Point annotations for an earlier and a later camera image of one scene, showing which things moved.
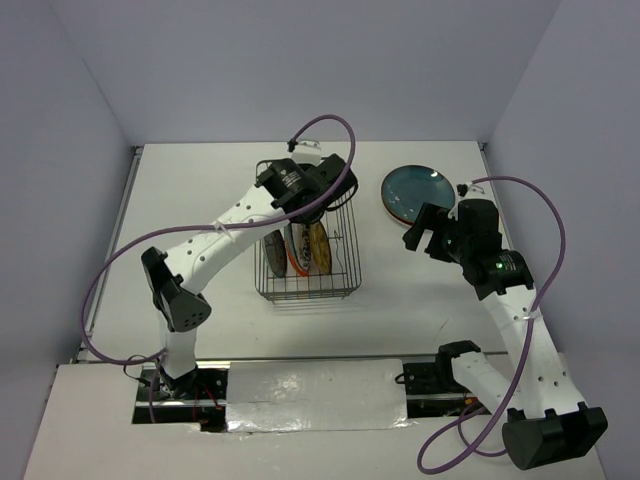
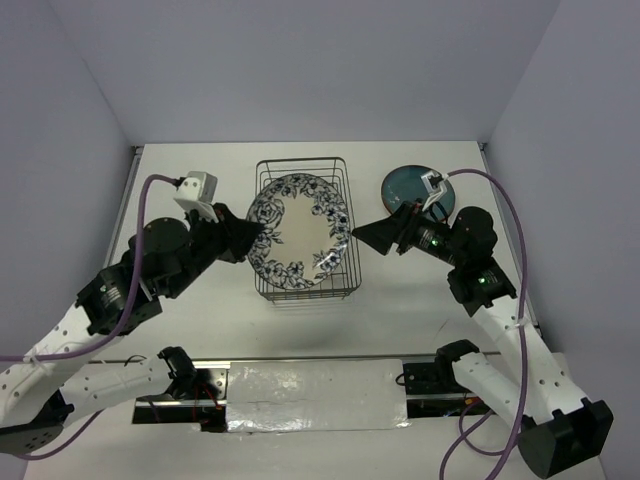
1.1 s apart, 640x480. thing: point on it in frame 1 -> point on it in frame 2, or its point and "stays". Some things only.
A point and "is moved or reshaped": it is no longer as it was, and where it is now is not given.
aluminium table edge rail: x=110 y=252 stays
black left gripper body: x=316 y=215 -> x=206 y=245
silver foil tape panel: x=316 y=396 stays
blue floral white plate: x=301 y=241 is moved or reshaped
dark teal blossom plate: x=405 y=189 stays
